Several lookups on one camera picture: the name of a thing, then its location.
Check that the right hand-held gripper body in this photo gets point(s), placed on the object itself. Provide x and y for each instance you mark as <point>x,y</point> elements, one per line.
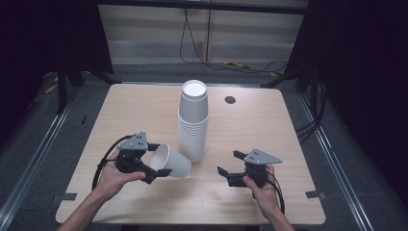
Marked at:
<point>253,166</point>

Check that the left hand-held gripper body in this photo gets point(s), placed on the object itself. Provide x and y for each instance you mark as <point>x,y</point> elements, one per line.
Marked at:
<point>131,150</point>

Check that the single white paper cup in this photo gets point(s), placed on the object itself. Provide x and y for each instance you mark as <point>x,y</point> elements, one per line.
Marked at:
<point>171,163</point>

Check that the stack of white paper cups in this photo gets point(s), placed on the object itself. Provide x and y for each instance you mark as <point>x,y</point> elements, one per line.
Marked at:
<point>193,122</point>

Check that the person's right hand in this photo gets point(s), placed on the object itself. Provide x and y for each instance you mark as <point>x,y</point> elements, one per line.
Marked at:
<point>266,199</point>

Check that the person's left hand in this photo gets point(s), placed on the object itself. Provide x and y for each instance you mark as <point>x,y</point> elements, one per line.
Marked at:
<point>110,181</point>

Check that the grey tape strip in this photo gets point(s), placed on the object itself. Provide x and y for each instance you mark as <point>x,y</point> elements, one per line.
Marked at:
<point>68,196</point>
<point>314,194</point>

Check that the yellow floor tape scrap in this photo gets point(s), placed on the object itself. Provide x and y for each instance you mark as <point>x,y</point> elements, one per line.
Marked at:
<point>51,89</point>
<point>236,64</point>

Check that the black metal stand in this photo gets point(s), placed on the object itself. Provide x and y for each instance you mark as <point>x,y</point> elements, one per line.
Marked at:
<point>62,86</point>

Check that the black curtain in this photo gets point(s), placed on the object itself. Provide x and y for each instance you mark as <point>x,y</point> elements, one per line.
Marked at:
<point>41,41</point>
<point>362,80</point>

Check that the metal floor rail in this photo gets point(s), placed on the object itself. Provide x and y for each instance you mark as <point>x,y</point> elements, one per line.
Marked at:
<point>336,166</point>
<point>32,157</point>

